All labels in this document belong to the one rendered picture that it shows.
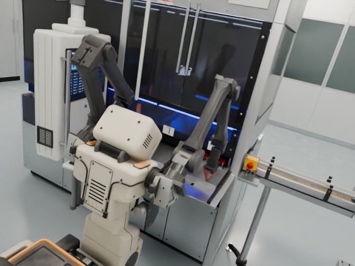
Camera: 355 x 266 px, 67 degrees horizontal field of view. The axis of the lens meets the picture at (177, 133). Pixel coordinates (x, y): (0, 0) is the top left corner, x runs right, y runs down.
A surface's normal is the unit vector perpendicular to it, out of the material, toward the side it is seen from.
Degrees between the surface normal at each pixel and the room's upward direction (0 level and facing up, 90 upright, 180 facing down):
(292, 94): 90
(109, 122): 48
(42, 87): 90
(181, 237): 90
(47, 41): 90
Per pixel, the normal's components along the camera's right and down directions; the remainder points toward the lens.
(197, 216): -0.44, 0.26
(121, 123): -0.23, -0.43
